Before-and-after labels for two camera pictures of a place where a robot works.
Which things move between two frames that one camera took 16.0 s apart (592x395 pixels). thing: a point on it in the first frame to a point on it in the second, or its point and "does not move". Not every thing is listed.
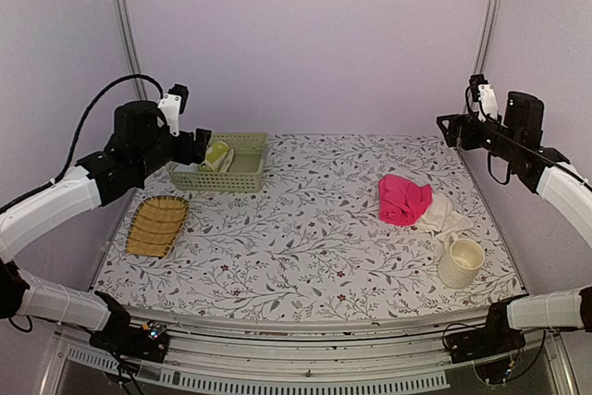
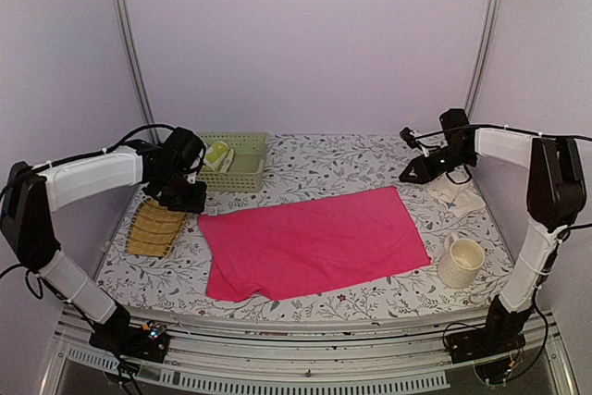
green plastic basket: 245,175 does not move
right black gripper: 458,120 to 423,171
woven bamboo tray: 154,225 does not move
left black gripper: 186,154 to 196,204
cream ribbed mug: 460,264 does not move
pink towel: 401,201 to 278,249
